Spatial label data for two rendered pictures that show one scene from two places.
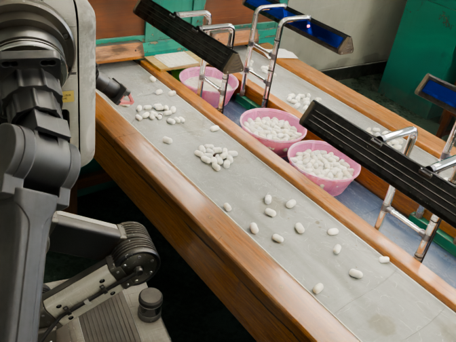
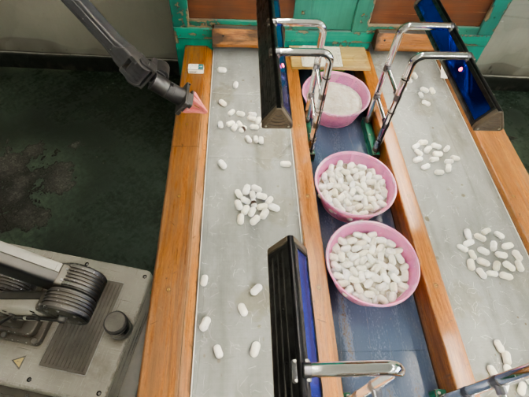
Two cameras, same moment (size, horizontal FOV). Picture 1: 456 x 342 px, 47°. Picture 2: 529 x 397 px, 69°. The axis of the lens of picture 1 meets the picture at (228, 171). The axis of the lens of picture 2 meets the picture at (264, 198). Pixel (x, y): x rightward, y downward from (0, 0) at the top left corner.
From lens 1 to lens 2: 1.11 m
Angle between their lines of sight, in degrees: 33
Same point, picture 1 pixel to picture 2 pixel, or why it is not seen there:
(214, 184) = (220, 242)
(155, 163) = (179, 193)
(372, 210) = (397, 349)
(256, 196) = (251, 277)
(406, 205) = (441, 372)
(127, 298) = (117, 303)
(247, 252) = (161, 358)
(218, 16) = (394, 11)
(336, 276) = not seen: outside the picture
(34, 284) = not seen: outside the picture
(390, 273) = not seen: outside the picture
